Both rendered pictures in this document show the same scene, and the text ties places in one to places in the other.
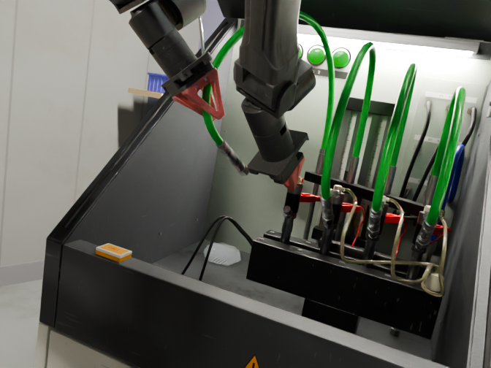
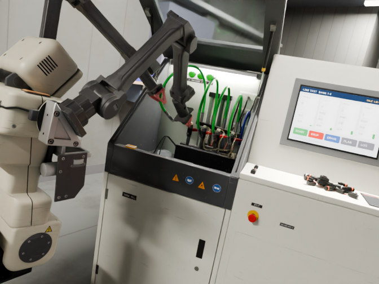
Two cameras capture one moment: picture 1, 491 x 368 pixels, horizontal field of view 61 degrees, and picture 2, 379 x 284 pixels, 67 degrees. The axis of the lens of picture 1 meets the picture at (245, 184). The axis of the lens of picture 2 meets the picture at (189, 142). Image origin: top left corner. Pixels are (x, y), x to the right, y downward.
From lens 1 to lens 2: 0.81 m
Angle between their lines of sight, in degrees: 4
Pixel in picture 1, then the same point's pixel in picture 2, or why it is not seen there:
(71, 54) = (80, 58)
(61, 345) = (112, 178)
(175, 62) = (151, 86)
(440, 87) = (245, 89)
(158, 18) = (146, 73)
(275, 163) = (182, 118)
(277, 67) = (181, 92)
